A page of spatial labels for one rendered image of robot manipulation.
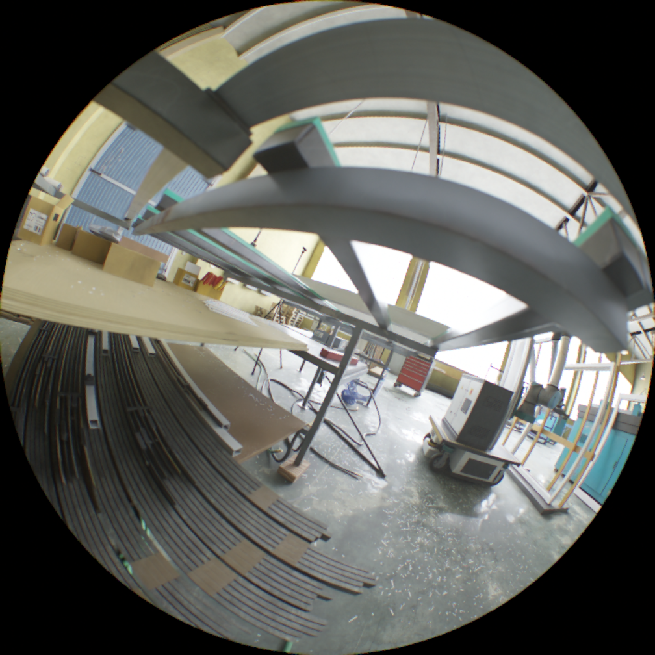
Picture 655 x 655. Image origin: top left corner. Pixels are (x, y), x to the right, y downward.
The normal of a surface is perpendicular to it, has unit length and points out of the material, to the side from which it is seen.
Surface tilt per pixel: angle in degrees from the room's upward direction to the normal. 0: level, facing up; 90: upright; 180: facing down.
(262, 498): 0
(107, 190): 90
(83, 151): 90
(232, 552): 0
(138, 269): 90
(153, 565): 0
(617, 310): 90
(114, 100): 180
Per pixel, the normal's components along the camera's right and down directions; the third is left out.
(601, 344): -0.39, 0.92
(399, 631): 0.39, -0.92
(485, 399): -0.35, -0.14
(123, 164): 0.85, 0.36
